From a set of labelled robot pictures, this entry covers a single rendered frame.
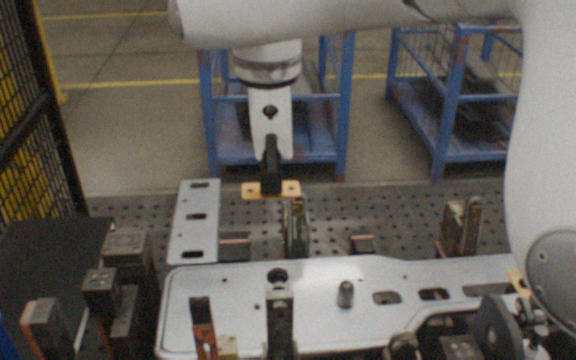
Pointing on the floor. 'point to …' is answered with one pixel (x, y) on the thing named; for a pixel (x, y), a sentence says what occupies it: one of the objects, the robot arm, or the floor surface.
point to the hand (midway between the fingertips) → (270, 176)
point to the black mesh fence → (45, 100)
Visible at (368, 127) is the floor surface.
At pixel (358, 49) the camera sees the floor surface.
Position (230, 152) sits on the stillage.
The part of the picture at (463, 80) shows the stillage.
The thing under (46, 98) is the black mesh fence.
